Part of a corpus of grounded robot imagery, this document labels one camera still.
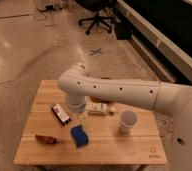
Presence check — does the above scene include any orange bowl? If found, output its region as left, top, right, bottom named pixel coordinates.
left=90, top=97, right=112, bottom=104

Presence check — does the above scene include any black office chair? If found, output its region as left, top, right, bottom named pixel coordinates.
left=75, top=0, right=114, bottom=35

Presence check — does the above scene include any wooden table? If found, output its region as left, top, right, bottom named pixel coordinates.
left=14, top=80, right=167, bottom=166

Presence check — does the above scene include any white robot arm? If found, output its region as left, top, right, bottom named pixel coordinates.
left=58, top=63, right=192, bottom=171

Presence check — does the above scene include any power strip with cables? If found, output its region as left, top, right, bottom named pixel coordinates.
left=36, top=0, right=69, bottom=12

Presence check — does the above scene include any blue sponge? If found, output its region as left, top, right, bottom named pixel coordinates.
left=71, top=125, right=89, bottom=148

